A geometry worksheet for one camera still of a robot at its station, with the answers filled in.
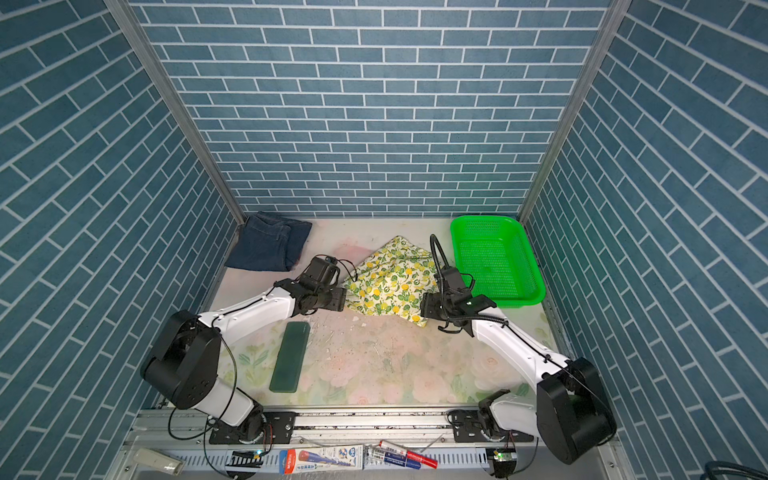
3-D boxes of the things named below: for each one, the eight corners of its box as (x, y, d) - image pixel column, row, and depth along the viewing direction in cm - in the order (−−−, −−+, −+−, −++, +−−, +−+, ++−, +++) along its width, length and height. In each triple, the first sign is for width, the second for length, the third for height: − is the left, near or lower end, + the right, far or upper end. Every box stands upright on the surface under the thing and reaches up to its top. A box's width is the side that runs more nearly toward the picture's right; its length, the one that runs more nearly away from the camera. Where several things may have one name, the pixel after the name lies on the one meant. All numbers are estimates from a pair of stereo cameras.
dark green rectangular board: (270, 392, 81) (267, 390, 79) (288, 324, 94) (286, 321, 92) (297, 392, 81) (295, 390, 79) (311, 324, 94) (309, 321, 92)
